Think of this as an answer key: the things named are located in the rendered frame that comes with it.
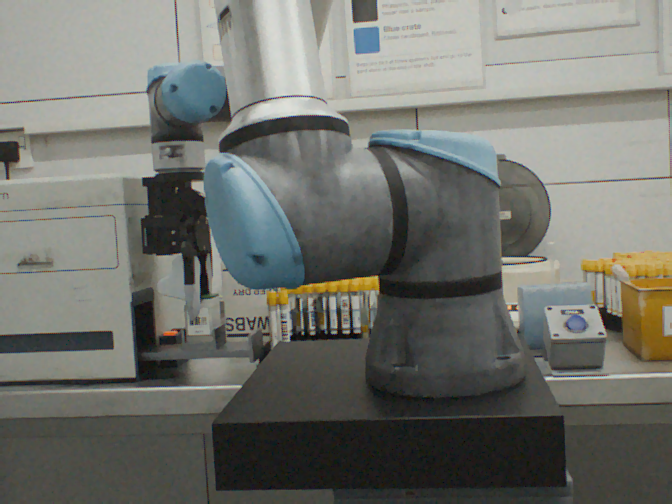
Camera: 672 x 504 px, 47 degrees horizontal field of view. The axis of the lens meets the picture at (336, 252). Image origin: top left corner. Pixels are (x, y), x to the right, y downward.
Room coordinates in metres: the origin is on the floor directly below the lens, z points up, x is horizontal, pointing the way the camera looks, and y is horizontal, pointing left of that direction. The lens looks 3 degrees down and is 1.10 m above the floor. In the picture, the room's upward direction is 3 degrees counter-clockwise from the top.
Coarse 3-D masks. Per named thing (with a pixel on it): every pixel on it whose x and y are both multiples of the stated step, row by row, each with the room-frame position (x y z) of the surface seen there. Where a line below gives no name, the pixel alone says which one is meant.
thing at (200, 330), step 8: (208, 304) 1.10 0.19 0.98; (216, 304) 1.13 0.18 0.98; (184, 312) 1.11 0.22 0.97; (200, 312) 1.10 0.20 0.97; (208, 312) 1.10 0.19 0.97; (216, 312) 1.13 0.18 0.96; (200, 320) 1.10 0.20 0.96; (208, 320) 1.10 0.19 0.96; (216, 320) 1.13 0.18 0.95; (192, 328) 1.11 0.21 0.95; (200, 328) 1.10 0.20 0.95; (208, 328) 1.10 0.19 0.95; (192, 336) 1.11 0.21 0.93; (200, 336) 1.10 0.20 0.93; (208, 336) 1.10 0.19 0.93
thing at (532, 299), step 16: (528, 288) 1.13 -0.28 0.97; (544, 288) 1.13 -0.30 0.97; (560, 288) 1.13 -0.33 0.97; (576, 288) 1.13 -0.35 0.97; (528, 304) 1.13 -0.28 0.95; (544, 304) 1.13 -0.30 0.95; (560, 304) 1.13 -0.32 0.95; (576, 304) 1.13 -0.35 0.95; (528, 320) 1.13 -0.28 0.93; (528, 336) 1.13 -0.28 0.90
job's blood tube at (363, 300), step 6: (360, 294) 1.18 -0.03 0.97; (366, 294) 1.18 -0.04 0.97; (360, 300) 1.18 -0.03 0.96; (366, 300) 1.18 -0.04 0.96; (360, 306) 1.18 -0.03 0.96; (366, 306) 1.18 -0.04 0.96; (360, 312) 1.18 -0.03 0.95; (366, 312) 1.18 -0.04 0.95; (360, 318) 1.18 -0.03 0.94; (366, 318) 1.18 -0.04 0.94; (360, 324) 1.18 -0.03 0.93; (366, 324) 1.18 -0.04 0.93; (366, 330) 1.18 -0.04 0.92; (366, 336) 1.18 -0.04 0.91
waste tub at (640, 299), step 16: (624, 288) 1.14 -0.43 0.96; (640, 288) 1.05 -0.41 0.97; (656, 288) 1.04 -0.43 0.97; (624, 304) 1.15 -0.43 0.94; (640, 304) 1.04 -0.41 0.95; (656, 304) 1.04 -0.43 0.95; (624, 320) 1.15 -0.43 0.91; (640, 320) 1.05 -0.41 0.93; (656, 320) 1.04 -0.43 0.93; (624, 336) 1.16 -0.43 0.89; (640, 336) 1.05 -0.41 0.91; (656, 336) 1.04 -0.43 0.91; (640, 352) 1.05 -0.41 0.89; (656, 352) 1.04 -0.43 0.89
